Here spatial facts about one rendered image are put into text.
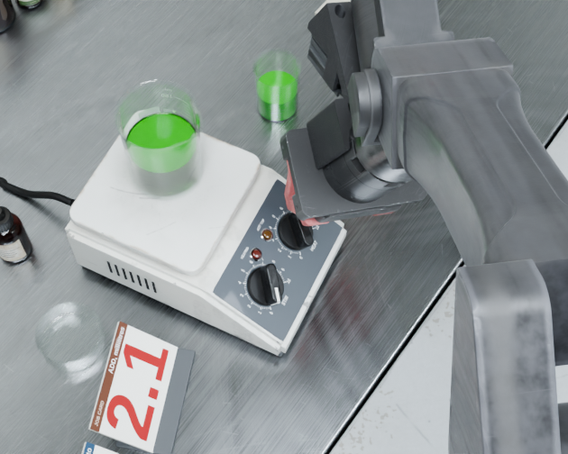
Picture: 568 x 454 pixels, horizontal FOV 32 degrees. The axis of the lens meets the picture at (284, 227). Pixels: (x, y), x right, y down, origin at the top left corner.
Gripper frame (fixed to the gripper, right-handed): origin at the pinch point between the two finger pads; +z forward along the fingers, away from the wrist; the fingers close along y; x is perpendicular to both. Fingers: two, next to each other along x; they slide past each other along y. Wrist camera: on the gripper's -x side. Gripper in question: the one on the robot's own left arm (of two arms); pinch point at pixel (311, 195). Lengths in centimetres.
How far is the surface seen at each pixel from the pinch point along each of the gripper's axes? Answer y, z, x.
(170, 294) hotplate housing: 11.4, 6.1, 5.2
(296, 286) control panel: 1.6, 3.3, 6.7
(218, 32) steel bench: -1.5, 16.1, -20.8
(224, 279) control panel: 7.8, 2.5, 5.2
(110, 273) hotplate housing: 15.1, 9.9, 2.2
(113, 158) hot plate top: 14.0, 5.9, -6.6
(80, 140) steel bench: 13.8, 17.3, -11.7
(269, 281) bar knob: 4.7, 1.2, 6.1
